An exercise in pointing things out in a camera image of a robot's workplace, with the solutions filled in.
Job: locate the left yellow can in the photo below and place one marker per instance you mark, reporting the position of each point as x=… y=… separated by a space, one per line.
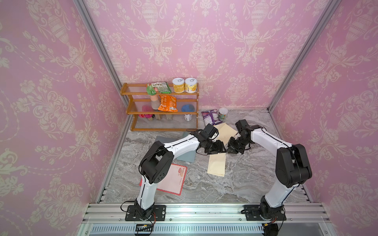
x=178 y=85

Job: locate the purple snack bag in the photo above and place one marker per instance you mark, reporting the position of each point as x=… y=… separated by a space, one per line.
x=211 y=117

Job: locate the beige bottle on shelf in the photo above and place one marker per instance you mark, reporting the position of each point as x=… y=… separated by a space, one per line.
x=155 y=101

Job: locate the dark grey envelope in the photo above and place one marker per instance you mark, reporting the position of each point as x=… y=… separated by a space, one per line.
x=164 y=140

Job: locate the wooden three-tier shelf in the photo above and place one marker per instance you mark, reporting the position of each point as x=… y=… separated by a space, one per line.
x=137 y=96

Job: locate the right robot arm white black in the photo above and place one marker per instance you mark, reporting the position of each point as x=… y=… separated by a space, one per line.
x=292 y=167

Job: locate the blue lid cup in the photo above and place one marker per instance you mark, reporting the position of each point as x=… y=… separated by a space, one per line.
x=188 y=109

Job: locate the aluminium front rail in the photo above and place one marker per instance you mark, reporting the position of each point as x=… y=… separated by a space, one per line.
x=211 y=213

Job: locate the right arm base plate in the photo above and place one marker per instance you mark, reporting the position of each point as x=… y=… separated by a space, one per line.
x=263 y=213

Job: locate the cream yellow letter paper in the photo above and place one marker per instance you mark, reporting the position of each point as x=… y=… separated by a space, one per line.
x=216 y=164

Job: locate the orange snack bag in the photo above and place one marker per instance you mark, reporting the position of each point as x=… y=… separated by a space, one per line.
x=168 y=103

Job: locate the yellow can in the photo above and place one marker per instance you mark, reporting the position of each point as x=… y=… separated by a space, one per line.
x=178 y=85
x=191 y=85

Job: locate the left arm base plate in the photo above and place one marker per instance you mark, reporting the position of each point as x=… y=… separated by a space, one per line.
x=154 y=213

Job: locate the green snack bag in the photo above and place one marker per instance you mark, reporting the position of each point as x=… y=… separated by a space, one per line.
x=158 y=88

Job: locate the teal blue envelope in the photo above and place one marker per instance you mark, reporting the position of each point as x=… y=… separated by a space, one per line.
x=187 y=155

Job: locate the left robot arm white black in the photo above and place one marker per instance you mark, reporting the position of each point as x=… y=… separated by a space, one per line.
x=156 y=163

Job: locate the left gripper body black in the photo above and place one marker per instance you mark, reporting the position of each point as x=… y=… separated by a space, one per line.
x=213 y=147

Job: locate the pink item on shelf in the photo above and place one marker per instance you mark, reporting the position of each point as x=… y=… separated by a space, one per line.
x=145 y=109

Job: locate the right yellow can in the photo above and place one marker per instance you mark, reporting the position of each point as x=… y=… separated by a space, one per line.
x=191 y=85

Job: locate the green instant noodle cup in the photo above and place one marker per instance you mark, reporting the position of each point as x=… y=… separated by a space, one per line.
x=222 y=113

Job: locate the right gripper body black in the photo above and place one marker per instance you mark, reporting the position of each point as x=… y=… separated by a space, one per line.
x=237 y=145

